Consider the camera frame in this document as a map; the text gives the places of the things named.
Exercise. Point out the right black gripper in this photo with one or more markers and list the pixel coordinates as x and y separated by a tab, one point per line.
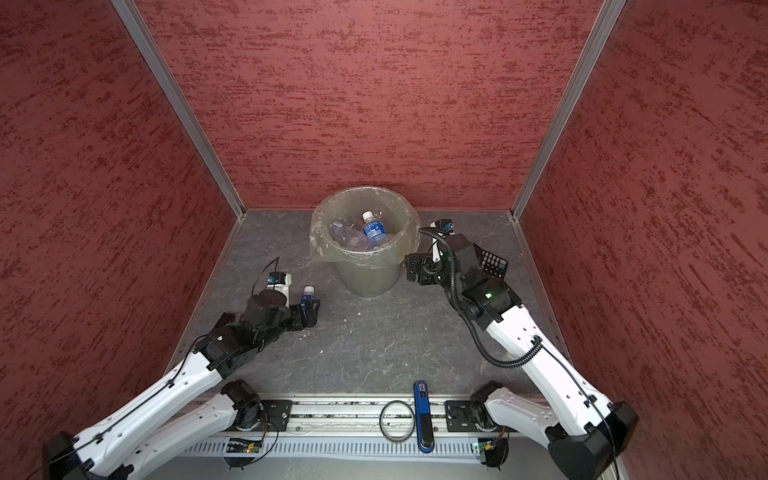
413	265

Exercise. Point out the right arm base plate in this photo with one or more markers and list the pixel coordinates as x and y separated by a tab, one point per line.
471	416

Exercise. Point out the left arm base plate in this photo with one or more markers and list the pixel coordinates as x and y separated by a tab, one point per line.
276	414

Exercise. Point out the left circuit board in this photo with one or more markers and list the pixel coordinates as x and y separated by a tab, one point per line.
244	446

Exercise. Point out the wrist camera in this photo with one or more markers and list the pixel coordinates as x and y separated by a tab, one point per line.
281	282
444	225

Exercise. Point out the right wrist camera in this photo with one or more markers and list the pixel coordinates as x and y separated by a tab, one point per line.
444	225

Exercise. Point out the crushed blue label bottle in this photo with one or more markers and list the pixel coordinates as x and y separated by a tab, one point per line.
374	229

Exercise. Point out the black calculator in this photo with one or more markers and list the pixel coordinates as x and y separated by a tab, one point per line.
491	264

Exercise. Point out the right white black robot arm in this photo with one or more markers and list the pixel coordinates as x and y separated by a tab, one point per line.
584	431

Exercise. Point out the clear crushed bottle white cap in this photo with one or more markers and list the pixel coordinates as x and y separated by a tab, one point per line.
348	237

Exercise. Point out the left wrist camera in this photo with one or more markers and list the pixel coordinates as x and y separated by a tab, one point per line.
281	282

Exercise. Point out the blue black handheld device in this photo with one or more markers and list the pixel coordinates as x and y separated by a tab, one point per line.
423	418

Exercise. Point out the circuit board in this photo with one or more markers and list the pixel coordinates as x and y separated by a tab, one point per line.
244	446
492	453

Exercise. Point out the mesh bin with plastic liner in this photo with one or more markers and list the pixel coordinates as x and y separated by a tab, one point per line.
366	273

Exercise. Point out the blue label bottle white cap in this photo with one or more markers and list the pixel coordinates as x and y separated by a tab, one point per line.
309	307

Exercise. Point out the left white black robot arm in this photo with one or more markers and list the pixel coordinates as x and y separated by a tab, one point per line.
196	399

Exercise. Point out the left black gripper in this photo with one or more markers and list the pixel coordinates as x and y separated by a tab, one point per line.
297	322

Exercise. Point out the right circuit board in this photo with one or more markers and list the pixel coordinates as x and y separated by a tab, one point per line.
492	453

